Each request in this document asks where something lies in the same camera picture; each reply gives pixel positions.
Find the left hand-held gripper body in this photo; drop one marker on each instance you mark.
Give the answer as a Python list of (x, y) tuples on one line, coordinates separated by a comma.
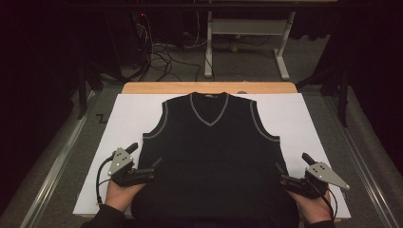
[(121, 161)]

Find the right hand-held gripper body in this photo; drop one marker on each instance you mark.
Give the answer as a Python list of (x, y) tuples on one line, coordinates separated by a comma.
[(320, 177)]

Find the dark navy knitted vest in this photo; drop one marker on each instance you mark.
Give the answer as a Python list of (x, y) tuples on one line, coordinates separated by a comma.
[(215, 158)]

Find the person's right hand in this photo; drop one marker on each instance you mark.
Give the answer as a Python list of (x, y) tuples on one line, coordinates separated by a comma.
[(315, 210)]

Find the person's left hand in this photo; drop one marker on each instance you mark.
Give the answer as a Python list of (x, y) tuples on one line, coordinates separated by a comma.
[(122, 196)]

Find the white board sheet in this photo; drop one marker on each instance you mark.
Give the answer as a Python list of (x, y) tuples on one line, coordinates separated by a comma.
[(126, 120)]

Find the black metal stand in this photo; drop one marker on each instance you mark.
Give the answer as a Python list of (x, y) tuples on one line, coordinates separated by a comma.
[(88, 82), (342, 91)]

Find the yellow-green tennis ball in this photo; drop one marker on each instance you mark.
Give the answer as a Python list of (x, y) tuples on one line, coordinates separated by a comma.
[(237, 36), (234, 49)]

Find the metal floor rail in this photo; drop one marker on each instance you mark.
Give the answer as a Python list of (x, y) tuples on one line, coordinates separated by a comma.
[(364, 171), (53, 171)]

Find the white metal table frame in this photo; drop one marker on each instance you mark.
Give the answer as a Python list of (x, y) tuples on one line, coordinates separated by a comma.
[(250, 27)]

